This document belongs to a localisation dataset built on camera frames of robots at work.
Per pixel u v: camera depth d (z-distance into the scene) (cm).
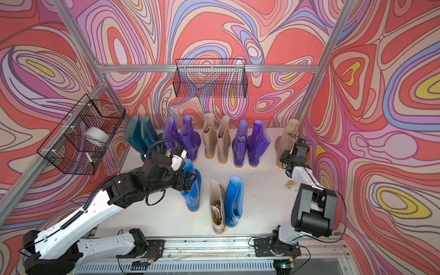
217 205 66
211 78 94
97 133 74
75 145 72
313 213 45
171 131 84
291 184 91
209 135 84
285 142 93
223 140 84
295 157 70
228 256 73
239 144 82
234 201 61
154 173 47
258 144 84
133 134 83
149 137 82
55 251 38
